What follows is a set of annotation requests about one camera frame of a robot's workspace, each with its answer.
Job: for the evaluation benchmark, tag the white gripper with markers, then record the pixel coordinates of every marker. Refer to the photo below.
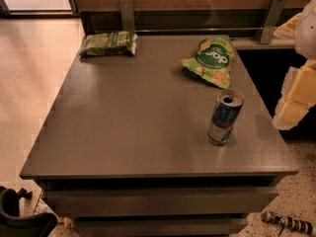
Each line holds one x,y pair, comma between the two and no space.
307,34

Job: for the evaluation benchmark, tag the redbull can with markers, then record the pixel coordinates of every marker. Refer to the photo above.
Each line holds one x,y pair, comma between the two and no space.
228,105

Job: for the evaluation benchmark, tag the green pop chips bag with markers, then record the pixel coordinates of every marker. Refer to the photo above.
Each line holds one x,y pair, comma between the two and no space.
212,62

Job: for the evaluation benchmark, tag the green jalapeno chip bag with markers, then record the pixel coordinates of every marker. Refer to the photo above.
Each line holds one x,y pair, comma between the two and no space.
112,43

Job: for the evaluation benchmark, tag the black white striped tool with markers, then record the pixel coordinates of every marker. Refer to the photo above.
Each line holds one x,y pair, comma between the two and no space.
288,222

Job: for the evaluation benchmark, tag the grey drawer cabinet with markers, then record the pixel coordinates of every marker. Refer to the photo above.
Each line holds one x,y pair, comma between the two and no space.
124,150

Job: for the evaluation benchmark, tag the black chair base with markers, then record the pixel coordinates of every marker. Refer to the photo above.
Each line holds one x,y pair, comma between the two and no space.
13,224

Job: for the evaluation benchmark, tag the right metal bracket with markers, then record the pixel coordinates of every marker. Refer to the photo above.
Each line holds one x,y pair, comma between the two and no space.
265,33

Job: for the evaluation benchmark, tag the metal bracket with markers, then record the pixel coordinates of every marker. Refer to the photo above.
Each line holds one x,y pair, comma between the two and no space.
127,15
265,33

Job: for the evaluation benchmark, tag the left metal bracket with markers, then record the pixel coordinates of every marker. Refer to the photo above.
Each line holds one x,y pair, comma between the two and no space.
127,15

